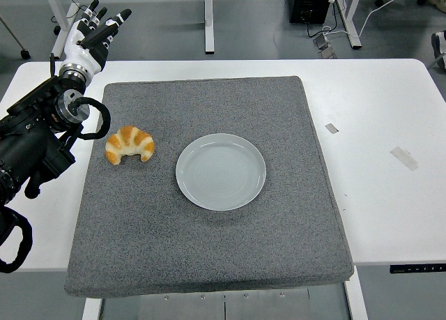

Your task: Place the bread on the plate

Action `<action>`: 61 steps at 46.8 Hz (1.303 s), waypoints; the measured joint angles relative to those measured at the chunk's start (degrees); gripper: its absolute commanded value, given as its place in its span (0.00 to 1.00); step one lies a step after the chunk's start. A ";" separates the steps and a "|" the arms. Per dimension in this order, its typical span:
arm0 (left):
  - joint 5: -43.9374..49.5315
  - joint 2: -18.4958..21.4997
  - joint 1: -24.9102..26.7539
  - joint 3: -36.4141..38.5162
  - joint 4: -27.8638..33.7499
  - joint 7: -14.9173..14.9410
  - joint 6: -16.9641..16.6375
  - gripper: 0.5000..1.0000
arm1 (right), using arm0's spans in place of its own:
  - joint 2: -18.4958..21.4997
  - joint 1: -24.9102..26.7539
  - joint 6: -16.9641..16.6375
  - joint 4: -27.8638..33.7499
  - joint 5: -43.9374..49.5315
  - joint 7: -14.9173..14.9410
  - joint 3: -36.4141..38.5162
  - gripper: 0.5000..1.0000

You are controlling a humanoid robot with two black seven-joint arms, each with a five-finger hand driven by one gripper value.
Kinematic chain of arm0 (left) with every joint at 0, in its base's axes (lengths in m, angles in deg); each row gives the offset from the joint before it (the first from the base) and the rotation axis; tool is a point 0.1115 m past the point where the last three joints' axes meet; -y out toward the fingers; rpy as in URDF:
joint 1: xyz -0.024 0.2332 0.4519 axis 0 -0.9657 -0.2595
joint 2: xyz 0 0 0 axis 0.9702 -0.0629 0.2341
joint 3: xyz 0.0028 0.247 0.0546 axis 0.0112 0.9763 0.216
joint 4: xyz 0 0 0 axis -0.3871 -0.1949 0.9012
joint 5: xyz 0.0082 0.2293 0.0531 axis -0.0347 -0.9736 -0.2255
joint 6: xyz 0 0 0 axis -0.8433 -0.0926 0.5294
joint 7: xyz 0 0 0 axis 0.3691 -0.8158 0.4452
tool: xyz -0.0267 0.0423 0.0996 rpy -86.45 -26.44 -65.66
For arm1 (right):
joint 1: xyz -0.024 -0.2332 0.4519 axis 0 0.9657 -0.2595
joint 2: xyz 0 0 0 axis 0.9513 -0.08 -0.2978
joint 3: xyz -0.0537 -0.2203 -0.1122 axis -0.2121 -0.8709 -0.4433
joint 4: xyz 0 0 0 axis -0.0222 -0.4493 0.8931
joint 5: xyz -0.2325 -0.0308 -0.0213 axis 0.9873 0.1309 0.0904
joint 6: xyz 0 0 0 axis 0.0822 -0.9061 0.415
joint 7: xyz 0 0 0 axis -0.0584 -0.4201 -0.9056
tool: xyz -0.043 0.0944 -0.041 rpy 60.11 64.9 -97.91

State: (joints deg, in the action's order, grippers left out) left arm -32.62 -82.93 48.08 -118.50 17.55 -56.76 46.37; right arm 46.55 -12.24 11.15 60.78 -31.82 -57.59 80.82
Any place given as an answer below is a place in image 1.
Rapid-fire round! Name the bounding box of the grey round plate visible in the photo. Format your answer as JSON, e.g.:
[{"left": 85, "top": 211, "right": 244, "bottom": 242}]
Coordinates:
[{"left": 175, "top": 133, "right": 268, "bottom": 212}]

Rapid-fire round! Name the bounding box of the grey speckled mat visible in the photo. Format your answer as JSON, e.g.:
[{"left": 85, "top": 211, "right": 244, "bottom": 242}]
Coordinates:
[{"left": 64, "top": 75, "right": 355, "bottom": 298}]

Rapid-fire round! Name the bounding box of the large clear tape piece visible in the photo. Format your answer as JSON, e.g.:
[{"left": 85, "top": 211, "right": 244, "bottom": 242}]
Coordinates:
[{"left": 390, "top": 146, "right": 419, "bottom": 172}]

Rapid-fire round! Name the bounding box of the white floor cable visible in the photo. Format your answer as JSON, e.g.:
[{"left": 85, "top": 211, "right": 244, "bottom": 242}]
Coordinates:
[{"left": 322, "top": 0, "right": 401, "bottom": 38}]

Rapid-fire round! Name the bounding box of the grey metal plate with screws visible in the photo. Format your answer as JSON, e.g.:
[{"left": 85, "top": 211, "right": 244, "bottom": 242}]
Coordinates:
[{"left": 139, "top": 287, "right": 312, "bottom": 320}]

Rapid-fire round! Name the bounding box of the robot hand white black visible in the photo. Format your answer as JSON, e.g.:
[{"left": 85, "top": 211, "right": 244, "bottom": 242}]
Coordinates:
[{"left": 61, "top": 0, "right": 133, "bottom": 79}]

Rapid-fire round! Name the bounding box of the white desk leg with foot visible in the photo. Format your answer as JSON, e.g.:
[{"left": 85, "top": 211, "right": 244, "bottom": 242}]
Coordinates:
[{"left": 40, "top": 0, "right": 82, "bottom": 61}]

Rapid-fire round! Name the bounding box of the black computer tower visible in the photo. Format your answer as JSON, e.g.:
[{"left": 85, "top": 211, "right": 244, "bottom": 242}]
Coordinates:
[{"left": 289, "top": 0, "right": 336, "bottom": 24}]

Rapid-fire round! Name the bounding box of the white desk leg slanted foot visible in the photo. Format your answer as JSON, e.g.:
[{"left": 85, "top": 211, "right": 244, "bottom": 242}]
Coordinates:
[{"left": 334, "top": 0, "right": 364, "bottom": 50}]

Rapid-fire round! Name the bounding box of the black table control panel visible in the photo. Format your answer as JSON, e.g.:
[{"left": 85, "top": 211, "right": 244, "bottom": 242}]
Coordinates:
[{"left": 389, "top": 263, "right": 446, "bottom": 275}]

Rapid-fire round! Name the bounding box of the white desk leg straight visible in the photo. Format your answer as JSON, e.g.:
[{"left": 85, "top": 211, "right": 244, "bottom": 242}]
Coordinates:
[{"left": 203, "top": 0, "right": 215, "bottom": 54}]

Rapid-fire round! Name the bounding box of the thin stand with caster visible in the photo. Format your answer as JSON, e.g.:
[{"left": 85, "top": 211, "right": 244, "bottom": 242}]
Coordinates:
[{"left": 0, "top": 15, "right": 31, "bottom": 60}]

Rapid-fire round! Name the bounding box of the person's shoe dark white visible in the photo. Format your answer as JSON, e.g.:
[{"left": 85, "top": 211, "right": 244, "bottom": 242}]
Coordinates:
[{"left": 431, "top": 31, "right": 446, "bottom": 70}]

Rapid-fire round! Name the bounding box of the croissant bread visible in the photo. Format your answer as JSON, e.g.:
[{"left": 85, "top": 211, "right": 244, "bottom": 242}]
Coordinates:
[{"left": 105, "top": 125, "right": 155, "bottom": 166}]

